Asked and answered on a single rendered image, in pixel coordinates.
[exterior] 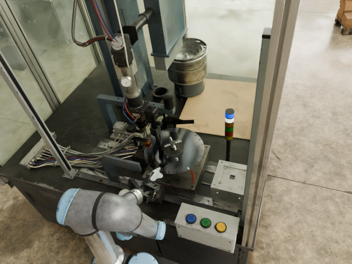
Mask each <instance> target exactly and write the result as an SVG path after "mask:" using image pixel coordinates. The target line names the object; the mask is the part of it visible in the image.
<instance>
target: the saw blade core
mask: <svg viewBox="0 0 352 264"><path fill-rule="evenodd" d="M171 129H172V130H171ZM170 137H171V138H172V140H177V141H179V140H181V142H182V143H183V145H184V151H183V153H182V154H180V155H179V156H177V157H169V156H167V155H166V154H165V152H164V149H163V148H164V146H165V144H166V143H168V142H170V141H171V140H170ZM161 138H162V144H161V147H156V139H155V136H152V137H151V138H150V143H149V144H146V146H145V149H144V156H145V160H146V162H147V164H148V165H149V166H150V167H151V168H153V169H154V170H155V169H157V168H161V169H160V170H159V172H161V173H165V174H177V172H178V173H182V172H185V171H188V170H190V169H192V168H193V167H194V166H196V165H197V164H198V163H199V162H200V160H201V159H202V157H203V154H204V151H203V150H204V144H203V141H202V139H201V138H200V136H199V135H198V134H196V133H195V132H193V131H191V130H189V129H185V128H179V129H178V128H168V129H165V130H162V131H161ZM191 166H192V167H191ZM188 168H189V169H188ZM184 169H185V170H184Z"/></svg>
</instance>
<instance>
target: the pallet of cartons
mask: <svg viewBox="0 0 352 264"><path fill-rule="evenodd" d="M346 3H352V0H345V1H344V0H341V2H340V5H339V6H340V8H339V9H338V11H337V15H336V18H335V21H334V22H335V24H336V25H337V24H341V25H342V27H343V28H342V30H341V34H342V35H352V31H350V28H352V10H346V11H345V6H346Z"/></svg>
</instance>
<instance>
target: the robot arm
mask: <svg viewBox="0 0 352 264"><path fill-rule="evenodd" d="M160 169H161V168H157V169H155V170H153V171H151V172H150V173H149V174H148V175H147V176H146V178H145V180H144V181H143V182H142V184H141V185H140V186H139V185H138V183H137V182H136V181H135V180H134V179H129V181H128V187H129V188H130V191H129V192H127V193H125V194H123V195H122V196H120V195H117V194H114V193H108V192H99V191H91V190H83V189H81V188H79V189H69V190H67V191H66V192H65V193H64V194H63V196H62V197H61V199H60V201H59V203H58V206H57V212H56V218H57V221H58V223H59V224H62V225H63V226H65V225H68V226H70V227H71V228H72V230H73V231H74V233H75V234H76V235H78V236H80V237H83V238H84V240H85V241H86V243H87V245H88V246H89V248H90V250H91V252H92V253H93V255H94V256H95V258H94V260H93V264H158V263H157V261H156V259H155V258H154V257H153V256H152V255H150V254H148V253H145V252H141V253H138V254H136V255H133V254H128V253H124V252H123V250H122V249H121V248H120V247H119V246H118V245H116V244H115V242H114V240H113V238H112V236H111V234H110V232H116V236H117V238H118V239H120V240H129V239H131V238H132V236H138V237H145V238H151V239H155V240H156V239H158V240H162V239H163V238H164V235H165V231H166V225H165V223H164V222H161V221H155V220H153V219H152V218H150V217H149V216H147V215H146V214H144V213H143V212H142V211H141V209H140V207H139V206H138V205H139V204H141V203H142V202H144V203H147V202H149V201H154V200H155V199H157V198H158V197H157V193H158V190H160V185H159V184H157V183H155V182H154V183H152V182H149V181H150V180H151V181H155V180H156V179H157V178H162V177H163V175H162V174H161V173H160V172H159V170H160ZM153 197H155V199H154V200H153Z"/></svg>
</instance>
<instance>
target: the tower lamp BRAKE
mask: <svg viewBox="0 0 352 264"><path fill-rule="evenodd" d="M234 112H235V111H234V110H233V109H232V108H228V109H226V110H225V117H226V118H228V119H232V118H233V117H234Z"/></svg>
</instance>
